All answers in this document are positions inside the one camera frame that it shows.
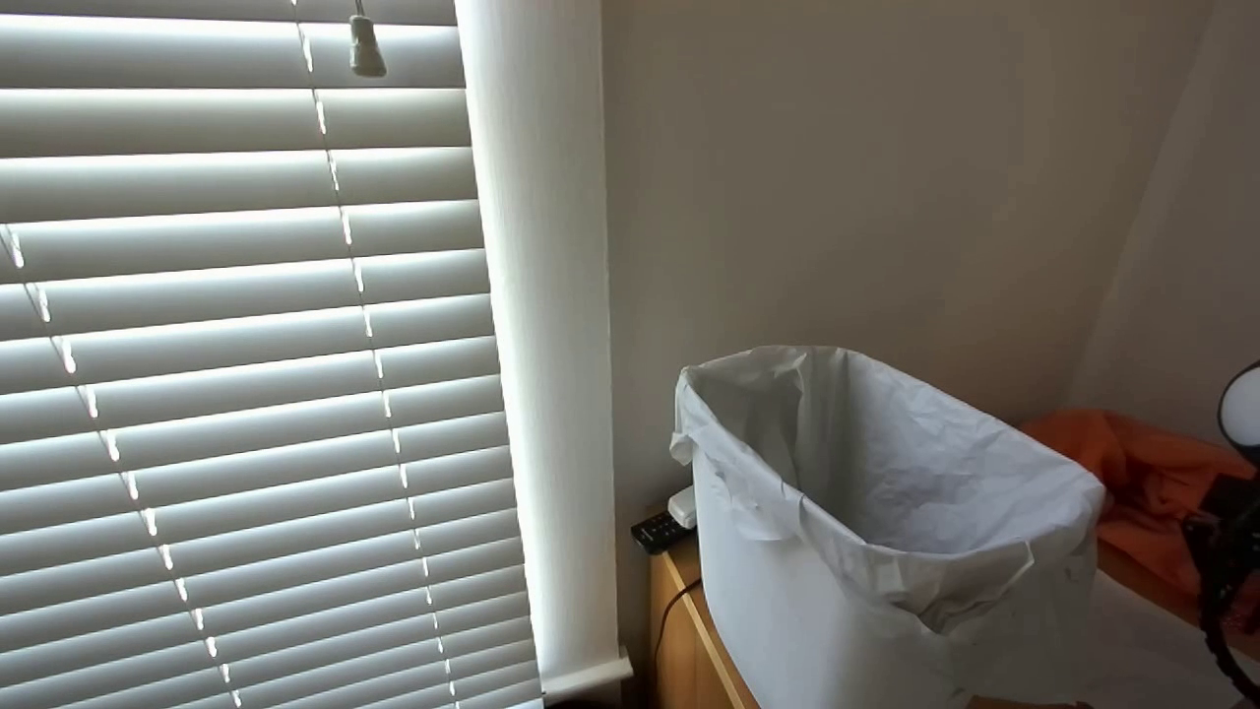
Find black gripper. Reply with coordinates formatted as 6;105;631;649
1182;476;1260;629

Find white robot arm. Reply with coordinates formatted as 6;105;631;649
1184;364;1260;629

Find orange towel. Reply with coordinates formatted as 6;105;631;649
1029;409;1252;620

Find white bin liner bag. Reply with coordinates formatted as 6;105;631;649
673;347;1102;629

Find white trash bin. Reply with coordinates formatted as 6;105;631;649
694;463;1088;709

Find white and black device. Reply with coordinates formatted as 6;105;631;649
667;486;697;530

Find black power adapter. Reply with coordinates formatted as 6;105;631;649
631;514;684;557

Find white window blinds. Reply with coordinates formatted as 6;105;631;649
0;0;541;709

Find blind cord pull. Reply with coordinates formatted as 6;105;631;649
352;0;387;79

